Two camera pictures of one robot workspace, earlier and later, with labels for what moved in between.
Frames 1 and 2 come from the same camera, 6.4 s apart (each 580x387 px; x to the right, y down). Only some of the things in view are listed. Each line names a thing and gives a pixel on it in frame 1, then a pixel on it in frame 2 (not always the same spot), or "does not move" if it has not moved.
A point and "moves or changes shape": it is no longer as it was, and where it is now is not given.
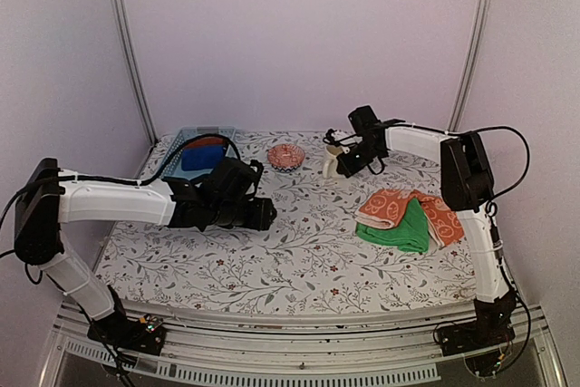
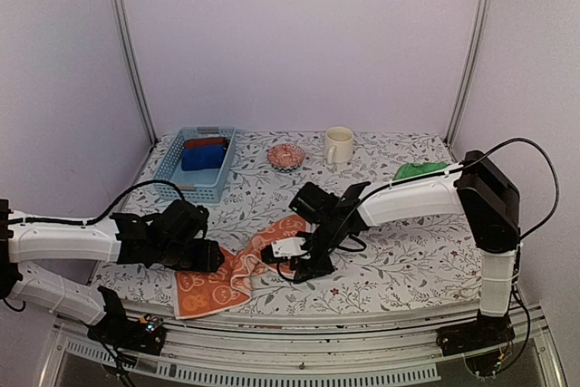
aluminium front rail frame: [223, 346] does not move
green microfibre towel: [410, 234] → [417, 168]
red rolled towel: [205, 142] does not move
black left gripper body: [230, 216] → [176, 255]
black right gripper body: [365, 157] → [329, 237]
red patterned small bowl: [285, 157] does not move
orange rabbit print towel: [387, 208] moves or changes shape
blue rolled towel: [201, 159] does not move
